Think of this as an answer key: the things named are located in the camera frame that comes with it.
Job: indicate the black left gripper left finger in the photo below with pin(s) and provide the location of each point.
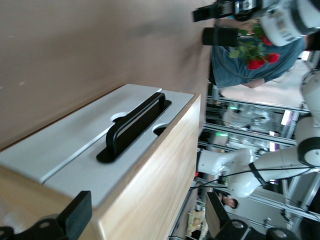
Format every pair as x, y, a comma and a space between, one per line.
75, 215

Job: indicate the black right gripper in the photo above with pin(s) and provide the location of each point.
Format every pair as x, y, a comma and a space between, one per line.
225, 8

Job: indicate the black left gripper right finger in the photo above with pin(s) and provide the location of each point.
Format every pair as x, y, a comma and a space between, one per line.
220, 225

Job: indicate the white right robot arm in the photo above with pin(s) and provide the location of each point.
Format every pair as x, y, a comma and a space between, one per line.
282, 160

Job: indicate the light wooden drawer cabinet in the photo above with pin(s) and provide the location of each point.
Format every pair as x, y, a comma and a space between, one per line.
150, 187

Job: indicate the person with dark hair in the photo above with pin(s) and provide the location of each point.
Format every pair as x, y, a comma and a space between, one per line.
231, 202

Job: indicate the black cylindrical vase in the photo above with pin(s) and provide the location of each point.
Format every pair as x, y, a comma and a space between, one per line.
220, 37

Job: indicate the person in blue shirt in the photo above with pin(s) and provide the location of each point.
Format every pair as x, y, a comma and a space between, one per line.
225, 70

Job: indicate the red roses bouquet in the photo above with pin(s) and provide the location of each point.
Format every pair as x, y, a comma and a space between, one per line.
255, 63

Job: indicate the brown table cover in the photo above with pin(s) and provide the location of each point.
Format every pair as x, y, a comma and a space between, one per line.
75, 50

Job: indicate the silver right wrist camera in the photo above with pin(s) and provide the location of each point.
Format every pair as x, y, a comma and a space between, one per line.
246, 7

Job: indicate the aluminium frame structure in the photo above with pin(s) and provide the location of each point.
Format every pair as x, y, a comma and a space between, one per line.
250, 132

